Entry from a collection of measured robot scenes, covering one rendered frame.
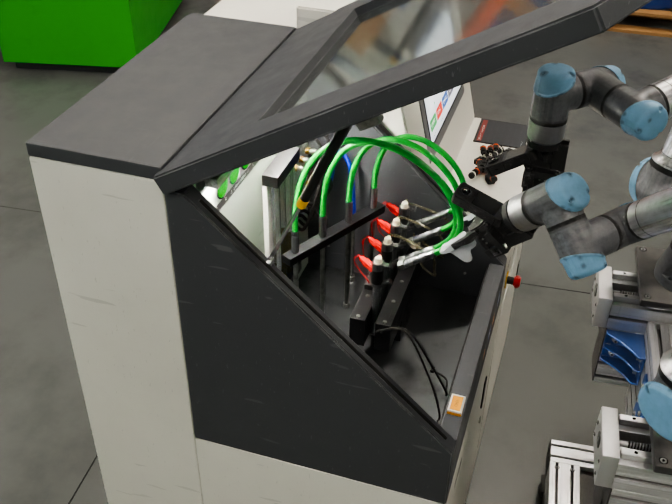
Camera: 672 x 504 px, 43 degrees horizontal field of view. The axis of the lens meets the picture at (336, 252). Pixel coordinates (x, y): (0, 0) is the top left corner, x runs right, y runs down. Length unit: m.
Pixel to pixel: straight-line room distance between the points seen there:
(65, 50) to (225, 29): 3.56
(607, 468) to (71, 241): 1.15
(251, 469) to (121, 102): 0.86
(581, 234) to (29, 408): 2.24
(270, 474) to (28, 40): 4.12
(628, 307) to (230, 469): 1.01
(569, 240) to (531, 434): 1.60
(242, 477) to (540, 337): 1.78
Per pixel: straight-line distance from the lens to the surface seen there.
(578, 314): 3.68
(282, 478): 2.00
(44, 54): 5.69
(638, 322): 2.19
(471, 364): 1.96
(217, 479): 2.10
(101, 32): 5.50
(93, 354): 1.97
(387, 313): 2.02
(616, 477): 1.83
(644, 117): 1.72
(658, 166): 2.12
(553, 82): 1.75
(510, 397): 3.26
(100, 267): 1.79
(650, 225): 1.66
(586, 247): 1.63
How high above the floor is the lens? 2.28
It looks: 36 degrees down
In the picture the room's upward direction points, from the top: 1 degrees clockwise
